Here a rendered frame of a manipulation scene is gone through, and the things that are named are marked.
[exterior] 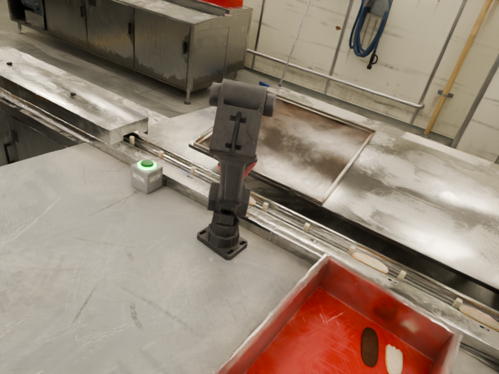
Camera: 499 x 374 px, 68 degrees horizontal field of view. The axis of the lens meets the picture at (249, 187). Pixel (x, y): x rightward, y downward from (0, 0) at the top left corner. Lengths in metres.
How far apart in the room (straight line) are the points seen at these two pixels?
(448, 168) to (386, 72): 3.31
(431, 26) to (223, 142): 4.10
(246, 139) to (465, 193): 0.95
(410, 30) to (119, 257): 4.11
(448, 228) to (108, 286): 0.95
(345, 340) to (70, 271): 0.64
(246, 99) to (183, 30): 3.24
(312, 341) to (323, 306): 0.10
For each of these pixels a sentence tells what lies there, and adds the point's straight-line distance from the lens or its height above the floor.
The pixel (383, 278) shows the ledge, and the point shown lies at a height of 0.86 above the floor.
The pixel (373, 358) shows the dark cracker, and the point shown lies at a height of 0.83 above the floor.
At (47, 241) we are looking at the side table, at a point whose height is 0.82.
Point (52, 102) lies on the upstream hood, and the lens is 1.55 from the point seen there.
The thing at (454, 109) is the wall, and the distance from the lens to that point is 4.70.
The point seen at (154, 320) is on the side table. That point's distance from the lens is 0.86.
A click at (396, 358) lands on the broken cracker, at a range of 0.93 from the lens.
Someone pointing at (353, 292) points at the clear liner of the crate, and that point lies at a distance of 0.94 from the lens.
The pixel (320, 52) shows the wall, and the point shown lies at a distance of 4.93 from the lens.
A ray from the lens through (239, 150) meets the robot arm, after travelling 0.62.
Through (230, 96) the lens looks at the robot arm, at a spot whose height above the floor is 1.30.
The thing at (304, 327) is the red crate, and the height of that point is 0.82.
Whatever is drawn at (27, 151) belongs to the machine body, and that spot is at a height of 0.62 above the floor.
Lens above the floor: 1.51
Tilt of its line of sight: 33 degrees down
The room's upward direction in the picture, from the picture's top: 11 degrees clockwise
